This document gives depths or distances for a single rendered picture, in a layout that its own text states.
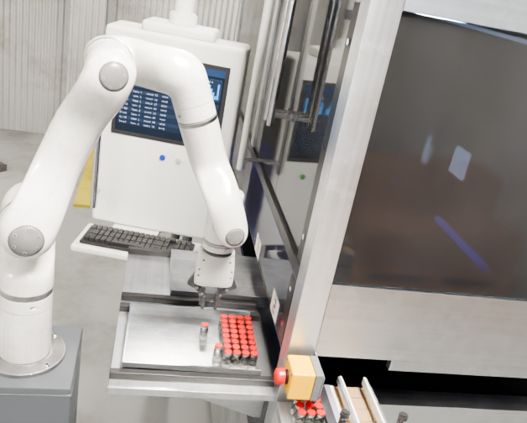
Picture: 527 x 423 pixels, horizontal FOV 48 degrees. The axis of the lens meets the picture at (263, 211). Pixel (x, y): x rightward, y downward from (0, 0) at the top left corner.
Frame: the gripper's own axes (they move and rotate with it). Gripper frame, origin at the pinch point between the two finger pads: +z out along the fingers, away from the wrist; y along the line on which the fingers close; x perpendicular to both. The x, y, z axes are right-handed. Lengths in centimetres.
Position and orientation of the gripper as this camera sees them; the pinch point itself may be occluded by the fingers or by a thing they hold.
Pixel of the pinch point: (209, 300)
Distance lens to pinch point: 157.5
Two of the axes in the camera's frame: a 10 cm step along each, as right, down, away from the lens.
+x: 1.3, 4.1, -9.0
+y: -9.8, -1.1, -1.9
